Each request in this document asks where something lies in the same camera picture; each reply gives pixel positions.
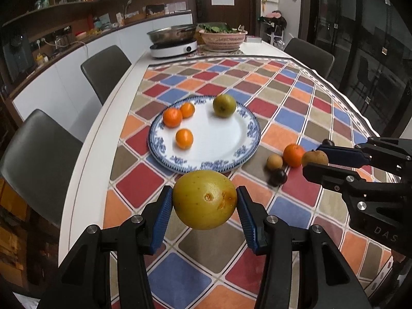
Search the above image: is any brown kiwi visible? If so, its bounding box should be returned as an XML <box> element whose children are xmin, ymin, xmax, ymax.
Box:
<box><xmin>266</xmin><ymin>153</ymin><xmax>284</xmax><ymax>171</ymax></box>
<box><xmin>301</xmin><ymin>150</ymin><xmax>329</xmax><ymax>167</ymax></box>

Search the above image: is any dark plum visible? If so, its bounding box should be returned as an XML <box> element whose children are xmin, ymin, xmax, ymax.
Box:
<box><xmin>322</xmin><ymin>139</ymin><xmax>335</xmax><ymax>146</ymax></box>
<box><xmin>269</xmin><ymin>168</ymin><xmax>288</xmax><ymax>187</ymax></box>

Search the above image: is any yellow pear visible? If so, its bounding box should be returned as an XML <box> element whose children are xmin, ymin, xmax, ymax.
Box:
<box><xmin>173</xmin><ymin>170</ymin><xmax>237</xmax><ymax>230</ymax></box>

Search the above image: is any green yellow apple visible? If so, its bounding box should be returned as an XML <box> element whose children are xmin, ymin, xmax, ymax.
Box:
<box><xmin>212</xmin><ymin>93</ymin><xmax>237</xmax><ymax>118</ymax></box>

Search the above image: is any small orange mandarin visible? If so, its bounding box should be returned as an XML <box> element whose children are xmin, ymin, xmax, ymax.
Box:
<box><xmin>175</xmin><ymin>128</ymin><xmax>193</xmax><ymax>150</ymax></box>

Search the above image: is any white kitchen counter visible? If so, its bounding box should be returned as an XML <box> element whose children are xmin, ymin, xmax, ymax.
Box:
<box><xmin>10</xmin><ymin>12</ymin><xmax>193</xmax><ymax>141</ymax></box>

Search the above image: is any grey chair right side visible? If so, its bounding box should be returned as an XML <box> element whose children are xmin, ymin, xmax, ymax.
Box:
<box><xmin>284</xmin><ymin>38</ymin><xmax>335</xmax><ymax>79</ymax></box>

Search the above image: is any grey chair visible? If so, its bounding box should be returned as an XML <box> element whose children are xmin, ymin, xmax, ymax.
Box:
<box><xmin>284</xmin><ymin>38</ymin><xmax>335</xmax><ymax>79</ymax></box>
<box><xmin>1</xmin><ymin>109</ymin><xmax>82</xmax><ymax>227</ymax></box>
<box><xmin>80</xmin><ymin>45</ymin><xmax>131</xmax><ymax>105</ymax></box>

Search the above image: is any near grey chair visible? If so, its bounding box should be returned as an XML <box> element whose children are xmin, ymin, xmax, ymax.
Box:
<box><xmin>1</xmin><ymin>109</ymin><xmax>82</xmax><ymax>227</ymax></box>

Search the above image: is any blue white porcelain plate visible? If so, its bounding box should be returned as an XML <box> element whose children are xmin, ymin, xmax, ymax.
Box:
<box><xmin>147</xmin><ymin>96</ymin><xmax>261</xmax><ymax>174</ymax></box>

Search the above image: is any large mandarin on plate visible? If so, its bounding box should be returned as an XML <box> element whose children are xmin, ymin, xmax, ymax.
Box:
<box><xmin>163</xmin><ymin>107</ymin><xmax>183</xmax><ymax>128</ymax></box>

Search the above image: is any small mandarin on plate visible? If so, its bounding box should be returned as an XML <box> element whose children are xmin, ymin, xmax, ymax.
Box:
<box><xmin>179</xmin><ymin>102</ymin><xmax>195</xmax><ymax>119</ymax></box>

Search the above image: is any pink basket with greens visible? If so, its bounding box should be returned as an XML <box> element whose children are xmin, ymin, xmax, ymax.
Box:
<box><xmin>198</xmin><ymin>23</ymin><xmax>248</xmax><ymax>52</ymax></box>

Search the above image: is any far grey chair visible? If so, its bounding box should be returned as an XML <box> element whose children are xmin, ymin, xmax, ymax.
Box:
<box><xmin>80</xmin><ymin>45</ymin><xmax>131</xmax><ymax>105</ymax></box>

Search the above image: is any white induction cooker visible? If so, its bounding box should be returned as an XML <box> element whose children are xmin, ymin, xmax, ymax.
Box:
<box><xmin>149</xmin><ymin>40</ymin><xmax>198</xmax><ymax>59</ymax></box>

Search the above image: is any steel pot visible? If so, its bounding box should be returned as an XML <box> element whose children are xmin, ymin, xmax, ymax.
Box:
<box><xmin>147</xmin><ymin>24</ymin><xmax>197</xmax><ymax>45</ymax></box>

